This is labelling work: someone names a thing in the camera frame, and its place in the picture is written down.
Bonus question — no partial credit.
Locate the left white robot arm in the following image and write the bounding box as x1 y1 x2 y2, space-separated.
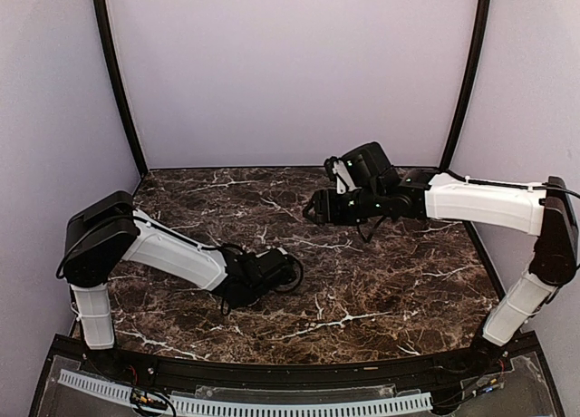
55 190 304 377

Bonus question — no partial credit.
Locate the white slotted cable duct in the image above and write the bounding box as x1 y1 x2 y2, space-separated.
57 369 432 416

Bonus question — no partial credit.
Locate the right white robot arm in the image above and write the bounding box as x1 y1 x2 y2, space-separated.
303 141 579 375

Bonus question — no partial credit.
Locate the black frame post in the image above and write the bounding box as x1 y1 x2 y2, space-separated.
92 0 149 179
439 0 491 171

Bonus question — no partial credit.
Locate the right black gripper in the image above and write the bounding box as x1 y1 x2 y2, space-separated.
304 184 385 226

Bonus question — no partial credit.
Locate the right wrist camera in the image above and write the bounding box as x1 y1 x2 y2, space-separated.
324 156 357 195

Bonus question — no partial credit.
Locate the right black frame post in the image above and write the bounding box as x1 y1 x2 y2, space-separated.
439 0 491 171

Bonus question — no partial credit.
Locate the black curved front rail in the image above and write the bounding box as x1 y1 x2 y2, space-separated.
82 348 506 391

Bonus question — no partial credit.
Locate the left black frame post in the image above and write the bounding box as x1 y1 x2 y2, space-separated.
92 0 149 179

